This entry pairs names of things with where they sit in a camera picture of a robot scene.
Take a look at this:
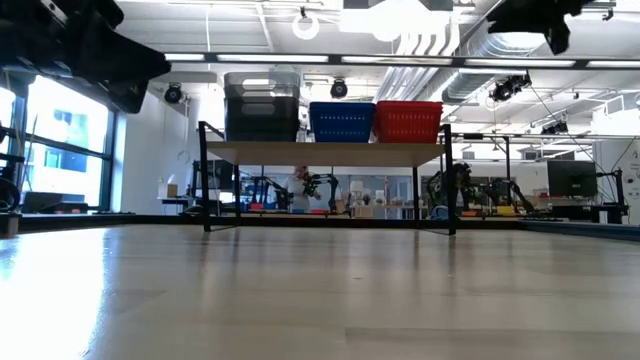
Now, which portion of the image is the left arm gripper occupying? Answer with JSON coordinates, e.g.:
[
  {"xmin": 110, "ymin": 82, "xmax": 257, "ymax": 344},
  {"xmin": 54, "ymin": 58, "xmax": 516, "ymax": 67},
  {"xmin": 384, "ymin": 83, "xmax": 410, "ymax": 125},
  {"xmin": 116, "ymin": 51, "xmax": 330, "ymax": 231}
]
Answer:
[{"xmin": 0, "ymin": 0, "xmax": 171, "ymax": 114}]

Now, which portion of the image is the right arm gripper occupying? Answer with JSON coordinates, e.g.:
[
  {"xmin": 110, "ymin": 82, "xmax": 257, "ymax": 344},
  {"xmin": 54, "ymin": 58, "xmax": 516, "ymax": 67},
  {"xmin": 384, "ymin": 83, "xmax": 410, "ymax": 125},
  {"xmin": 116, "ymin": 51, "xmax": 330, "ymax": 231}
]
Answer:
[{"xmin": 487, "ymin": 0, "xmax": 596, "ymax": 56}]

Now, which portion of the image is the grey translucent plastic basket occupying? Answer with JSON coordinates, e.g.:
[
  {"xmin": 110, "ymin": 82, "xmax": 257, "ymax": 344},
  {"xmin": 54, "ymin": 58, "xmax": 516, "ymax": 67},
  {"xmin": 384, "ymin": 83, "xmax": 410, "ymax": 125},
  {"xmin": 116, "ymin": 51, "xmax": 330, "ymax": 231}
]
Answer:
[
  {"xmin": 223, "ymin": 71, "xmax": 301, "ymax": 100},
  {"xmin": 224, "ymin": 84, "xmax": 301, "ymax": 121},
  {"xmin": 224, "ymin": 99, "xmax": 300, "ymax": 143}
]

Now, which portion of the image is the wooden shelf with black legs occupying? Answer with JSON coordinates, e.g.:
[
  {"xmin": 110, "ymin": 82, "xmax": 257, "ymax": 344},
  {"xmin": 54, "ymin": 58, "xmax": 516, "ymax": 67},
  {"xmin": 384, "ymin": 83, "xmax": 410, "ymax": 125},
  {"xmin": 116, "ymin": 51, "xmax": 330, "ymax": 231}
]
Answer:
[{"xmin": 197, "ymin": 120, "xmax": 457, "ymax": 236}]

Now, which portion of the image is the large bright window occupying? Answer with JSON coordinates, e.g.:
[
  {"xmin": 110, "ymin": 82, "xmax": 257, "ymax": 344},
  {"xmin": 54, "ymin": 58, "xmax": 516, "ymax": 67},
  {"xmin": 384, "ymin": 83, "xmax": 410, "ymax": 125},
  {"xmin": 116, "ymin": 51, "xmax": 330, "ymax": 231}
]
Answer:
[{"xmin": 24, "ymin": 74, "xmax": 112, "ymax": 209}]

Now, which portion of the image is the long ceiling light strip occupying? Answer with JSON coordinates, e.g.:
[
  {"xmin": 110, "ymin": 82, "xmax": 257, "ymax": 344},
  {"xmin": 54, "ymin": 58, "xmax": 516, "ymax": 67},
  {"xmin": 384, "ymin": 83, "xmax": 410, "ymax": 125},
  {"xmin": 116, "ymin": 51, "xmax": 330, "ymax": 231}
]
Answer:
[{"xmin": 164, "ymin": 49, "xmax": 640, "ymax": 70}]

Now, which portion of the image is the black monitor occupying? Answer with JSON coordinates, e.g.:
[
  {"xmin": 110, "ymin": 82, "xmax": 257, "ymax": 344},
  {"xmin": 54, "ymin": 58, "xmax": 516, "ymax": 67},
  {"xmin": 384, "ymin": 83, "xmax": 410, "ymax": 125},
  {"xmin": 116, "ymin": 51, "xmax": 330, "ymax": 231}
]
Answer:
[{"xmin": 546, "ymin": 159, "xmax": 599, "ymax": 199}]

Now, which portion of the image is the person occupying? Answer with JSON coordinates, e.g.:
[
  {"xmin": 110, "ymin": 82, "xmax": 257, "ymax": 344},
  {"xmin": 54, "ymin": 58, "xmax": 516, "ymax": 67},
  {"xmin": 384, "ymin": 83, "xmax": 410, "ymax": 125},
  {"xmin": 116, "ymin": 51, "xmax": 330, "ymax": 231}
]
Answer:
[{"xmin": 284, "ymin": 165, "xmax": 321, "ymax": 214}]

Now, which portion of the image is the silver ventilation duct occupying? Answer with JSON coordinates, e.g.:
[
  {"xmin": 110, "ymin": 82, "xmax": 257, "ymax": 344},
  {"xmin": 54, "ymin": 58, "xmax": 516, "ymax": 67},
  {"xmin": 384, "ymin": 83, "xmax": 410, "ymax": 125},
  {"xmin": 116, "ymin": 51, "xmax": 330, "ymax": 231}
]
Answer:
[{"xmin": 439, "ymin": 19, "xmax": 556, "ymax": 104}]

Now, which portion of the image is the black ceiling camera rig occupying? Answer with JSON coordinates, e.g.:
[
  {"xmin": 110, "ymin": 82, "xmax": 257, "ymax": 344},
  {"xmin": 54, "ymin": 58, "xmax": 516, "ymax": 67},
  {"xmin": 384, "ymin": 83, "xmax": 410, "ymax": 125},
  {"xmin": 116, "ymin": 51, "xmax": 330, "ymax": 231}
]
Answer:
[{"xmin": 488, "ymin": 73, "xmax": 533, "ymax": 104}]

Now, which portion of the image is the black metal table frame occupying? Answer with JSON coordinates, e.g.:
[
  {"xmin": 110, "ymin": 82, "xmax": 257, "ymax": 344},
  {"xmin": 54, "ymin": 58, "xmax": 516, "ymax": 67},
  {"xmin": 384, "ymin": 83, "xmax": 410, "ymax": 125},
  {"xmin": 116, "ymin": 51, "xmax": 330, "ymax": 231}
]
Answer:
[{"xmin": 19, "ymin": 213, "xmax": 640, "ymax": 241}]

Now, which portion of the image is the white ceiling ring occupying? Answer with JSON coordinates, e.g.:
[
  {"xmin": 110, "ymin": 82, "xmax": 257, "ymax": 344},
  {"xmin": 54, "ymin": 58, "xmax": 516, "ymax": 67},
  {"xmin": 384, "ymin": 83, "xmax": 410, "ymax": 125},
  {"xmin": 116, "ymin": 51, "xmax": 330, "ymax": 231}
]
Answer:
[{"xmin": 291, "ymin": 10, "xmax": 321, "ymax": 41}]

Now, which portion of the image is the black device with cable loop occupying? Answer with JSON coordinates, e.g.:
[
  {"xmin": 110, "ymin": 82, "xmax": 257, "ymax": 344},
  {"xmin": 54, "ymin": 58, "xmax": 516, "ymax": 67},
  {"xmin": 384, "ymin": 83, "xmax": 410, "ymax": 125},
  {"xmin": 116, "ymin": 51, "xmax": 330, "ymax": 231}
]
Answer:
[{"xmin": 0, "ymin": 152, "xmax": 24, "ymax": 239}]

